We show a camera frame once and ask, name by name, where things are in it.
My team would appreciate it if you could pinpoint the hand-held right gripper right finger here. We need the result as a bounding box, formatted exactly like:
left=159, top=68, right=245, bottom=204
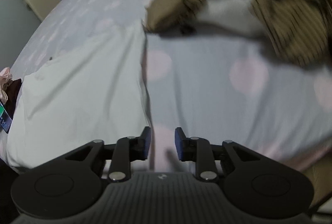
left=174, top=126, right=260, bottom=183

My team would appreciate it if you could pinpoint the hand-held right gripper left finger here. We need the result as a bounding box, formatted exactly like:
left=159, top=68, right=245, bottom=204
left=64, top=126, right=152, bottom=183

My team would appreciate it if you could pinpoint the white t-shirt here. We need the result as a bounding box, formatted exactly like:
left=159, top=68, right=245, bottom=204
left=6, top=23, right=154, bottom=174

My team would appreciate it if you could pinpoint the bed with pink dotted sheet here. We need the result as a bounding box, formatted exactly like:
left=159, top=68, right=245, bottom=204
left=10, top=0, right=332, bottom=178

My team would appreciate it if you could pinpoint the small black clip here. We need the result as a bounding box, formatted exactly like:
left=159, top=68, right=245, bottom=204
left=180, top=25, right=197, bottom=35

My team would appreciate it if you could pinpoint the dark red printed cushion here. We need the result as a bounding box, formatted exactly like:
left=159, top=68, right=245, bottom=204
left=5, top=79, right=24, bottom=117

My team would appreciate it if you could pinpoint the white crinkled cloth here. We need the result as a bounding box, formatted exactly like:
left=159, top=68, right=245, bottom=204
left=200, top=0, right=267, bottom=39

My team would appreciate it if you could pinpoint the olive striped garment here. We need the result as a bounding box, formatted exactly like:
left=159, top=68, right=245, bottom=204
left=145, top=0, right=208, bottom=33
left=182, top=0, right=332, bottom=69

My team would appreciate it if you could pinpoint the smartphone with lit screen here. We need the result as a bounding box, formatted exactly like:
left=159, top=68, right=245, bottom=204
left=0, top=101, right=13, bottom=134

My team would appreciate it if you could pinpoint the light pink garment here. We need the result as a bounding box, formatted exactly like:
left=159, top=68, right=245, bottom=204
left=0, top=67, right=13, bottom=102

